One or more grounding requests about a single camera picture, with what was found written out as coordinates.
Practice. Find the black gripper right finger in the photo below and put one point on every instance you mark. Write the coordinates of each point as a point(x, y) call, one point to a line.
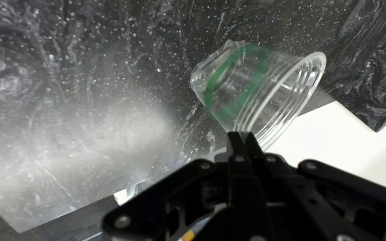
point(327, 201)

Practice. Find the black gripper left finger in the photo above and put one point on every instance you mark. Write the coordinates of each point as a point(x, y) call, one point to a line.
point(193, 201)

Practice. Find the clear plastic cup green band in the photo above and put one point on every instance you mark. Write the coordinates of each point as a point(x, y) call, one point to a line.
point(264, 88)

